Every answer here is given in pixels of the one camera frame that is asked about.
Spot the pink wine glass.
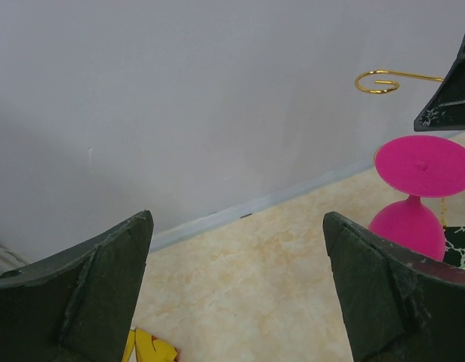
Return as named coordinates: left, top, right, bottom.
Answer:
left=368, top=135, right=465, bottom=261

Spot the gold wine glass rack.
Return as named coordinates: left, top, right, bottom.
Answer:
left=354, top=69, right=444, bottom=94

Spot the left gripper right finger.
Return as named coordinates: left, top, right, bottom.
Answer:
left=322, top=212, right=465, bottom=362

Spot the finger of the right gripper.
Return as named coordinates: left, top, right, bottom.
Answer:
left=414, top=33, right=465, bottom=131

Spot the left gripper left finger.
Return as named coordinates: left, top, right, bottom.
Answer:
left=0, top=210, right=153, bottom=361

